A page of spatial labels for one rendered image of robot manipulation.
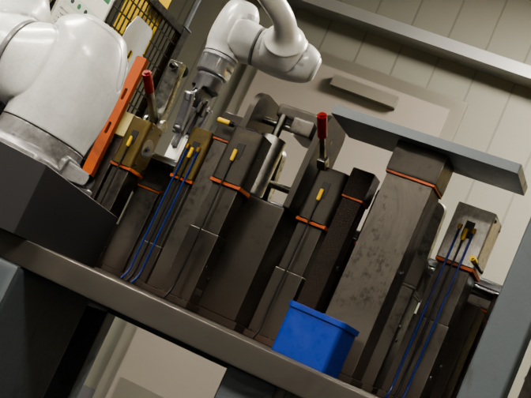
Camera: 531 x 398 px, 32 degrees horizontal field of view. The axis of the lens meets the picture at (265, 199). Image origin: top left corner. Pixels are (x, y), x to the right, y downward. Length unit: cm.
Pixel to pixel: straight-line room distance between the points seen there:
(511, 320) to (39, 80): 88
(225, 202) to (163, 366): 289
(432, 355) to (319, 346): 31
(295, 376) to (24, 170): 50
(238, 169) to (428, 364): 53
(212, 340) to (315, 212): 63
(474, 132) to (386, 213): 305
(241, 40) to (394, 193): 77
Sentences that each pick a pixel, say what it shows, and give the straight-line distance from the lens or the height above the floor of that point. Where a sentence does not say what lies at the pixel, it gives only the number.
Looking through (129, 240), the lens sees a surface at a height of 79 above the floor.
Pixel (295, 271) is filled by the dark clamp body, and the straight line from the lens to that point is 189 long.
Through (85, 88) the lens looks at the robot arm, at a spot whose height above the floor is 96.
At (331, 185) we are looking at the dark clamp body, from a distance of 190.
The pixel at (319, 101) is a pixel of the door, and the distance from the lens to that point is 481.
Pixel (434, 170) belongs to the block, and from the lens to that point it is 173.
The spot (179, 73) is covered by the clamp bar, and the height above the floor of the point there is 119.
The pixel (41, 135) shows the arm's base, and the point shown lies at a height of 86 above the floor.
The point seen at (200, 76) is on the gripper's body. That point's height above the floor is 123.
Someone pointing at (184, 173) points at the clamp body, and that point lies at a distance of 205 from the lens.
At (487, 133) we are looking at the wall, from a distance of 476.
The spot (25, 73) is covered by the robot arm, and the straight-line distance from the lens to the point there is 160.
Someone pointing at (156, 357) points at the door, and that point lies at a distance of 473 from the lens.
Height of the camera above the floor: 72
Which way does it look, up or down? 8 degrees up
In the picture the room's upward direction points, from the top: 24 degrees clockwise
